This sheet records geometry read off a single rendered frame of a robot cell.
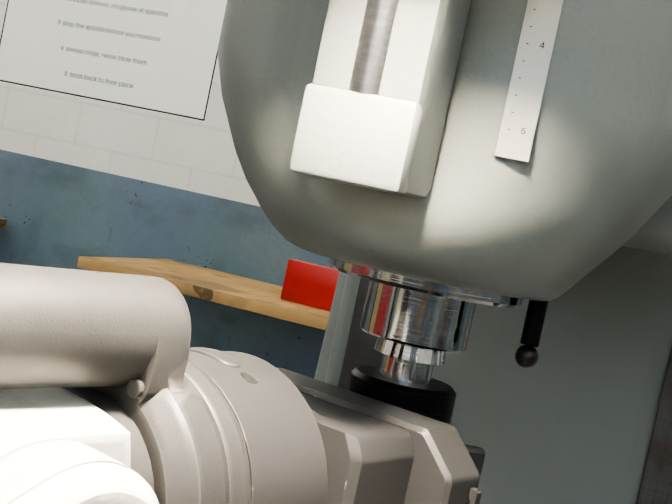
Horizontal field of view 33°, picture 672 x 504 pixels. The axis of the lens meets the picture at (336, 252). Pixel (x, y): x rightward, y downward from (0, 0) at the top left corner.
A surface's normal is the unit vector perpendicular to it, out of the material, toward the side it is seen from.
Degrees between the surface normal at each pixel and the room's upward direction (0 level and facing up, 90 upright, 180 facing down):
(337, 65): 90
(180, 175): 90
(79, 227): 90
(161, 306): 55
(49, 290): 43
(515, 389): 90
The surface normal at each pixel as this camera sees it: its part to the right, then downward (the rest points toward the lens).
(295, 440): 0.78, -0.37
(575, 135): 0.10, 0.23
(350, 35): -0.34, -0.02
